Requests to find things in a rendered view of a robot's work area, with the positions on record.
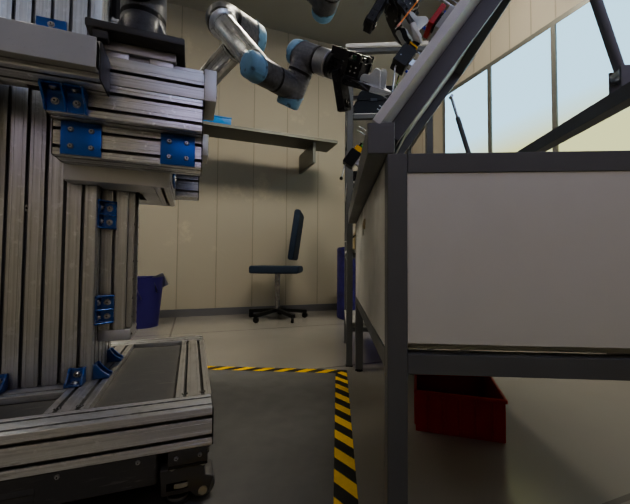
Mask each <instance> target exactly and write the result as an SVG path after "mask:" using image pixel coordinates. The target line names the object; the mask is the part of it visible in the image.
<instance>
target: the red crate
mask: <svg viewBox="0 0 630 504"><path fill-rule="evenodd" d="M506 404H508V401H507V399H506V397H505V396H504V394H503V393H502V391H501V390H500V388H499V387H498V385H497V384H496V382H495V381H494V379H493V378H492V377H484V376H450V375H415V374H414V424H416V430H417V431H424V432H431V433H438V434H444V435H451V436H458V437H465V438H472V439H478V440H485V441H492V442H499V443H506Z"/></svg>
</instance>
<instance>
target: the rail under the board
mask: <svg viewBox="0 0 630 504"><path fill-rule="evenodd" d="M394 153H395V124H394V122H384V123H380V124H379V123H368V124H367V128H366V133H365V137H364V142H363V146H362V151H361V156H360V160H359V165H358V170H357V174H356V179H355V184H354V188H353V193H352V198H351V202H350V207H349V212H348V223H349V224H356V223H357V221H358V218H359V216H360V214H361V212H362V210H363V208H364V206H365V203H366V201H367V199H368V197H369V195H370V193H371V191H372V188H373V186H374V184H375V182H376V180H377V178H378V176H379V173H380V171H381V169H382V167H383V165H384V163H385V159H386V156H387V154H394Z"/></svg>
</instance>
